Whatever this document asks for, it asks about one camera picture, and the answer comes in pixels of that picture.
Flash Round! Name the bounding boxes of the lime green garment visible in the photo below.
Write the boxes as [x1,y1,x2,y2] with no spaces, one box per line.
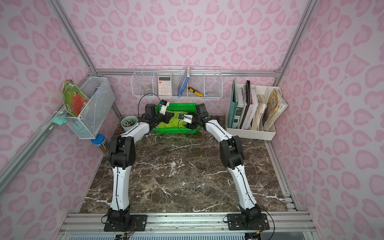
[157,111,187,129]

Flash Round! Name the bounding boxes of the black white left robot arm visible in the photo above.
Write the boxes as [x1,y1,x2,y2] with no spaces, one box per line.
[107,100,173,230]

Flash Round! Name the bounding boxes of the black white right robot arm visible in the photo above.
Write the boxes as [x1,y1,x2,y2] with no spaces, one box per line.
[192,104,262,227]

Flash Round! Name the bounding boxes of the green plastic basket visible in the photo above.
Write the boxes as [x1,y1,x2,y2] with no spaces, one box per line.
[153,103,200,135]

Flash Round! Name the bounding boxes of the mint green cup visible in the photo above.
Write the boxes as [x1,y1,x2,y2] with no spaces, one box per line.
[121,116,139,132]

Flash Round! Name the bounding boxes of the yellow utility knife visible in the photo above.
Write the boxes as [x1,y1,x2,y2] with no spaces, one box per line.
[188,87,204,97]

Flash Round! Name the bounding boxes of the small glass dish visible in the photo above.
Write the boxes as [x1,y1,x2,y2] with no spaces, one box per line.
[143,86,154,96]

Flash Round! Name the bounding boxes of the dark green folder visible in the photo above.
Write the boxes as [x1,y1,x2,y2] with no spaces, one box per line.
[227,81,238,128]

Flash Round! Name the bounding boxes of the pink calculator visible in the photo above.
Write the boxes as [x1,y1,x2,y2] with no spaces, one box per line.
[158,76,172,96]

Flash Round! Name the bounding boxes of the blue book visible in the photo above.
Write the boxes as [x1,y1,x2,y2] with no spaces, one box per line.
[177,67,190,97]

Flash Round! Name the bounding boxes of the white file organizer rack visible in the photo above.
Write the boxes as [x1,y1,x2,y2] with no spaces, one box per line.
[226,82,282,141]

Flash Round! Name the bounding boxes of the blue lid pencil jar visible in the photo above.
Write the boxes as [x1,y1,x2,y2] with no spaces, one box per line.
[91,134,109,156]

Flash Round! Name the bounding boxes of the green red paper packet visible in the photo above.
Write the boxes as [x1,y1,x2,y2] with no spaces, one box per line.
[62,80,90,117]

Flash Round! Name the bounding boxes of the brown paper envelopes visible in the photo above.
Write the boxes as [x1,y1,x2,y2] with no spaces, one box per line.
[263,89,289,131]

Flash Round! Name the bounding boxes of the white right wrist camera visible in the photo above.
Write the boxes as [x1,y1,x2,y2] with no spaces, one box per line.
[178,114,194,124]

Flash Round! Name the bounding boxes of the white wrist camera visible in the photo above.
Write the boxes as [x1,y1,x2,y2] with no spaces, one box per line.
[178,114,194,124]
[159,100,170,116]

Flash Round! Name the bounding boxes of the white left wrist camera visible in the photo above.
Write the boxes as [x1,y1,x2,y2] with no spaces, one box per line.
[159,100,170,116]

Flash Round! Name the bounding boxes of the clear wire wall shelf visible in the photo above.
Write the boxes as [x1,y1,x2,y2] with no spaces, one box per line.
[131,66,223,99]

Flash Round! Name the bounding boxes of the white mesh wall basket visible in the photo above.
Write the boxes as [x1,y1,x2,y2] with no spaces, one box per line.
[66,77,115,139]

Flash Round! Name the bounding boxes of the mint green wall hook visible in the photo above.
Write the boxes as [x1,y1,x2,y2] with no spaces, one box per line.
[53,115,68,126]

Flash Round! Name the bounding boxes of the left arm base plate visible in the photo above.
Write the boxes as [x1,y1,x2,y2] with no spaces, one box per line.
[104,215,148,233]

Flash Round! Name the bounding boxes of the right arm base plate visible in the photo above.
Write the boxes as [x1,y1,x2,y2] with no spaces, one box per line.
[225,214,270,232]

